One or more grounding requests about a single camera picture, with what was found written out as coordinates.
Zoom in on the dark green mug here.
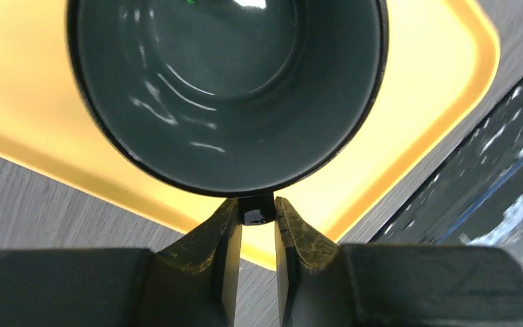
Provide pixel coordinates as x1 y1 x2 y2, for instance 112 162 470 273
66 1 389 225

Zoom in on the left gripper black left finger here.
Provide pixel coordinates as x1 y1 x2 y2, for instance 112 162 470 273
0 199 241 326

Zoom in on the yellow tray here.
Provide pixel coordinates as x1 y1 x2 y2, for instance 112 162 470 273
0 1 500 240

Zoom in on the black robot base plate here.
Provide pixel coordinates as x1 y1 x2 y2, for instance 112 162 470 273
373 78 523 265

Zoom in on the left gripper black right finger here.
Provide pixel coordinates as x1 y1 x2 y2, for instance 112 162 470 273
275 197 523 326

